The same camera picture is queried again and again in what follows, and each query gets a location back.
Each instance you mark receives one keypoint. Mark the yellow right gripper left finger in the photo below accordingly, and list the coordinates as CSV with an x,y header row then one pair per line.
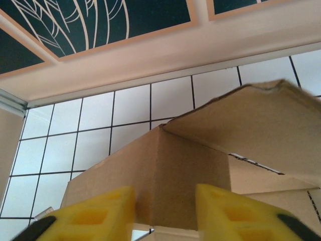
x,y
82,221

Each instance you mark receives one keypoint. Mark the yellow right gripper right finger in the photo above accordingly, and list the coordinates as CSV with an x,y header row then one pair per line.
x,y
238,221

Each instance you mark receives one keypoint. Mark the brown cardboard mailer box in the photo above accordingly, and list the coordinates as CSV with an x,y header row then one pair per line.
x,y
188,163

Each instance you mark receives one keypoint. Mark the aluminium frame post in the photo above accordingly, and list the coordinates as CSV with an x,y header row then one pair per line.
x,y
12,103

